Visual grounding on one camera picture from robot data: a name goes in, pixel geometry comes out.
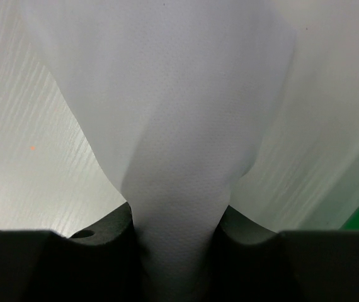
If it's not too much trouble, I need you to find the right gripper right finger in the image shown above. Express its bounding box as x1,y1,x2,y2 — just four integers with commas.
210,207,359,302

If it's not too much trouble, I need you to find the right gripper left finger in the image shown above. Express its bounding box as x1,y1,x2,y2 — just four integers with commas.
0,203,142,302

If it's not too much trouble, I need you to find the white t shirt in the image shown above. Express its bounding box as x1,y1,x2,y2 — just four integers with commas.
20,1,295,301

